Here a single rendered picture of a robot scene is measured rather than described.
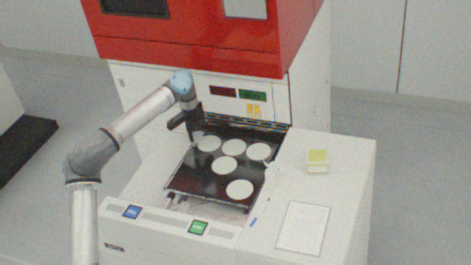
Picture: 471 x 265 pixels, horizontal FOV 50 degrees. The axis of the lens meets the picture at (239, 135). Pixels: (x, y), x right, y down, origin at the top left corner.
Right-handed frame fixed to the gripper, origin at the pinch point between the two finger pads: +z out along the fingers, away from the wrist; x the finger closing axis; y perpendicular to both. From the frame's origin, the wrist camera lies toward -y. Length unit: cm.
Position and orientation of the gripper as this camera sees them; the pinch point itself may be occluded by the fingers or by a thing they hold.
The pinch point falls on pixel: (192, 144)
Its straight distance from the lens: 213.2
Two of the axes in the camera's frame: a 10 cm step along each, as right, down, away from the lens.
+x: -1.1, -6.4, 7.6
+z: 1.2, 7.5, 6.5
